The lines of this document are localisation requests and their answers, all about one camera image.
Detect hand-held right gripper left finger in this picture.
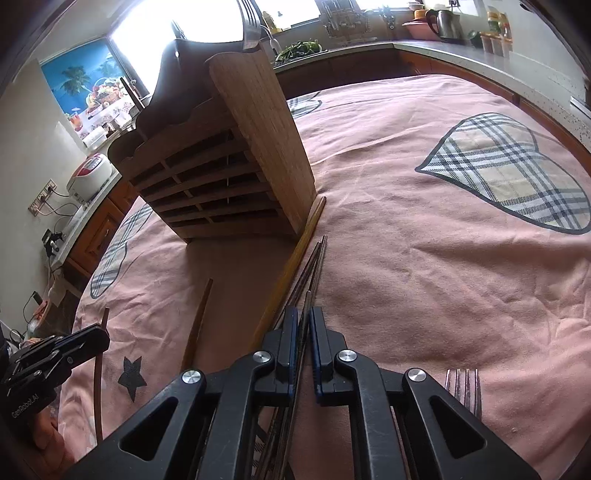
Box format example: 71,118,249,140
60,307,301,480

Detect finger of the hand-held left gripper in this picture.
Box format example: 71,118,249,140
13,323,112,385

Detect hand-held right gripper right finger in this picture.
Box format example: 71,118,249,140
308,307,541,480

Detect dark brown chopstick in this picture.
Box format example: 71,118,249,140
94,307,110,440
120,77,149,139

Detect light wooden chopstick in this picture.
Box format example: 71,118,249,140
252,196,328,352

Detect bamboo utensil holder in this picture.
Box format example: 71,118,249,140
107,39,318,243

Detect person's left hand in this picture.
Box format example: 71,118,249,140
33,401,78,463

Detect brown wooden chopstick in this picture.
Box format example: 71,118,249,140
181,278,214,371

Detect black power adapter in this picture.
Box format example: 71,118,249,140
42,228,66,256

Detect pink blanket with plaid hearts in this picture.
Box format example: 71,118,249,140
58,74,591,480

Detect metal fork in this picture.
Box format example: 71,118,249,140
444,368,484,422
233,0,265,52

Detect red and white rice cooker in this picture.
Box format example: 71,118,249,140
66,154,122,204

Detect green leafy vegetables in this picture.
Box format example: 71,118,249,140
276,39,323,64

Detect chrome sink faucet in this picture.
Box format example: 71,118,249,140
259,25,283,57

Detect kitchen window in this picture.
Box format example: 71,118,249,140
108,0,467,95

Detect metal dish rack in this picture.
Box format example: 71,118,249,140
323,0,371,40

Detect pink plastic basin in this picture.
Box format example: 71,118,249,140
402,18,439,40

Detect steel electric kettle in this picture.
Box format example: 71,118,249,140
425,8,465,44

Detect clear seasoning jar set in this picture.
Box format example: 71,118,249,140
480,30,511,57

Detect yellow condiment bottles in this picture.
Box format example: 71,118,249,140
487,9,512,38

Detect wall power outlet strip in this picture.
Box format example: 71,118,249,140
28,182,59,216

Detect tropical fruit wall poster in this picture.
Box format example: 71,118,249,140
41,48,140,149

